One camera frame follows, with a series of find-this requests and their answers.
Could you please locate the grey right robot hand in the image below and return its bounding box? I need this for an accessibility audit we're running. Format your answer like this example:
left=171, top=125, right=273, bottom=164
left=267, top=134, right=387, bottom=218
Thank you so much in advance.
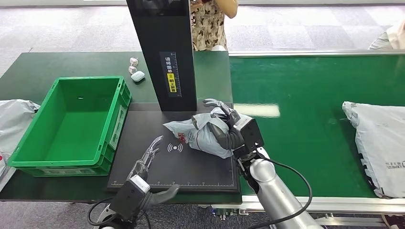
left=202, top=98, right=251, bottom=151

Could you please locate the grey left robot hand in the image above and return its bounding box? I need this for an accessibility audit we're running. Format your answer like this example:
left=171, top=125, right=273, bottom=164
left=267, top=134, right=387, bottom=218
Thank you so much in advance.
left=127, top=135, right=181, bottom=210

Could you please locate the black inbound scanning machine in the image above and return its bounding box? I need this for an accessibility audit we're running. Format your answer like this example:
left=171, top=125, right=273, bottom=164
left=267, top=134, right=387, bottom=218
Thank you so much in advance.
left=106, top=0, right=241, bottom=194

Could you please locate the green conveyor belt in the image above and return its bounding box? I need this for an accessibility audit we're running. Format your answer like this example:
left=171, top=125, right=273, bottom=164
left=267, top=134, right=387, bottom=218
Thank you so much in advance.
left=228, top=49, right=405, bottom=214

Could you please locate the large grey poly mailer package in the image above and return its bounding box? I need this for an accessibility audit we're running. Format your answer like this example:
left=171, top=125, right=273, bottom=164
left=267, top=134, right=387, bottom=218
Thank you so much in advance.
left=341, top=101, right=405, bottom=200

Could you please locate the green plastic crate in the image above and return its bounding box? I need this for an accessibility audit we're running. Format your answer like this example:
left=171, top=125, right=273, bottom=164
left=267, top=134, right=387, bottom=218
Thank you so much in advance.
left=7, top=75, right=132, bottom=177

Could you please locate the white earbud case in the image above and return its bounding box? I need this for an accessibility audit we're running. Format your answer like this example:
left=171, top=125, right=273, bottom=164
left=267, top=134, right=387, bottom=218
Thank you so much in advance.
left=130, top=71, right=146, bottom=83

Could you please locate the person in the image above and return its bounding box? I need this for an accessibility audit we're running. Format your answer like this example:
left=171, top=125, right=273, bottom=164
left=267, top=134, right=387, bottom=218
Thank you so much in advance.
left=190, top=0, right=238, bottom=52
left=368, top=19, right=405, bottom=51

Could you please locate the dark green table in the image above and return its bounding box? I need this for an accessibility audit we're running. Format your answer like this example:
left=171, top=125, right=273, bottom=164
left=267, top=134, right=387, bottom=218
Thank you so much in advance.
left=0, top=51, right=243, bottom=205

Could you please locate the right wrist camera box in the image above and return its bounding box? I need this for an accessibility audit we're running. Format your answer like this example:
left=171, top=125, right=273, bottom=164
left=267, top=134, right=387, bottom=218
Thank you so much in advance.
left=232, top=114, right=265, bottom=159

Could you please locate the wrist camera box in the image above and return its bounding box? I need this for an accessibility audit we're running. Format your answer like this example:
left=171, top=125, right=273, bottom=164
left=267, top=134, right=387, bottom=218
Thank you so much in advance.
left=232, top=114, right=265, bottom=159
left=108, top=175, right=152, bottom=222

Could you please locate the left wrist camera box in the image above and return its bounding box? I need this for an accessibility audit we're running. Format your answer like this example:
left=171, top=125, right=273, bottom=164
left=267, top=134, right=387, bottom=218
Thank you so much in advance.
left=108, top=175, right=152, bottom=222

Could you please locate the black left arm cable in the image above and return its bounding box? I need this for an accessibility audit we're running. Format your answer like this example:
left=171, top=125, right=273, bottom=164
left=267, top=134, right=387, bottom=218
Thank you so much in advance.
left=87, top=196, right=116, bottom=228

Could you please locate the metal conveyor bracket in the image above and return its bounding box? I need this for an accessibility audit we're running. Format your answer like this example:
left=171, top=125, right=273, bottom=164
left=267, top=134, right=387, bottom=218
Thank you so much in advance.
left=211, top=207, right=249, bottom=221

